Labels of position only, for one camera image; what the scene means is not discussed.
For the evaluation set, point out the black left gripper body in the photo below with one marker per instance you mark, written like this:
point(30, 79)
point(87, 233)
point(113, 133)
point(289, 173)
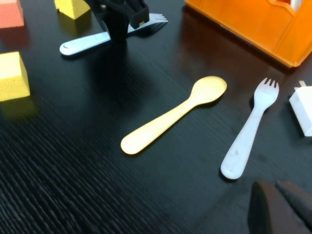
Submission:
point(114, 5)

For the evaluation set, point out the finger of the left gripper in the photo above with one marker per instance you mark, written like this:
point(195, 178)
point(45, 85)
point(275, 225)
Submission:
point(138, 17)
point(117, 26)

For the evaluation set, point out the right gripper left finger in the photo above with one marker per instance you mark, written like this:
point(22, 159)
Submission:
point(265, 214)

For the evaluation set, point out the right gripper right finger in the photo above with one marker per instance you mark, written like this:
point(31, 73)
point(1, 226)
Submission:
point(301, 204)

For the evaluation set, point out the light blue plastic fork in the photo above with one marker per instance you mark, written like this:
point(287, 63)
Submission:
point(80, 45)

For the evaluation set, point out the grey plastic fork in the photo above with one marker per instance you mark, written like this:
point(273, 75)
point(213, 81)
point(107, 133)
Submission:
point(243, 136)

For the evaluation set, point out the yellow plastic spoon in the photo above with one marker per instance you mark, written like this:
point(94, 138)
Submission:
point(207, 90)

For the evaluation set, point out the orange plastic cutlery holder crate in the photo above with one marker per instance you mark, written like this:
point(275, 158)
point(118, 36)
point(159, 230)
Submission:
point(243, 22)

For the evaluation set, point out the yellow foam cube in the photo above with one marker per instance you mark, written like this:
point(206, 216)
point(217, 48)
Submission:
point(72, 7)
point(12, 78)

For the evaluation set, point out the white charger plug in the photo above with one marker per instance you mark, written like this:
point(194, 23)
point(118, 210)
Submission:
point(303, 109)

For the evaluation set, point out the orange foam cube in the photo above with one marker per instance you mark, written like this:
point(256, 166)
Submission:
point(11, 13)

